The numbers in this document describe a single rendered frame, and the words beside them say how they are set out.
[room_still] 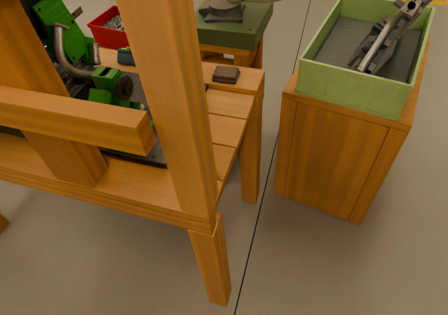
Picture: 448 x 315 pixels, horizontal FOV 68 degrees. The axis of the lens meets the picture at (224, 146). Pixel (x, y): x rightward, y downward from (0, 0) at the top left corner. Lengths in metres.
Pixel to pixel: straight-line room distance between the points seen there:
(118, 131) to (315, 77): 0.90
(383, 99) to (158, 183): 0.87
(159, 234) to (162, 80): 1.45
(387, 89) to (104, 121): 1.00
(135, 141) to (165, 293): 1.25
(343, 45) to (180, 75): 1.19
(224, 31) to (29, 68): 0.96
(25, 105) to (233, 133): 0.65
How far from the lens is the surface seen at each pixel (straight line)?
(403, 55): 1.69
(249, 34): 1.57
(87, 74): 1.29
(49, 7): 1.29
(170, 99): 0.64
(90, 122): 0.73
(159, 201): 1.02
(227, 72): 1.34
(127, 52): 1.52
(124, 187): 1.09
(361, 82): 1.35
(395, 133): 1.47
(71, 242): 2.15
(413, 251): 2.07
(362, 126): 1.47
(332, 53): 1.62
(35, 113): 0.82
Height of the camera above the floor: 1.72
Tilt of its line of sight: 49 degrees down
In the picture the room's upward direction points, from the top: 5 degrees counter-clockwise
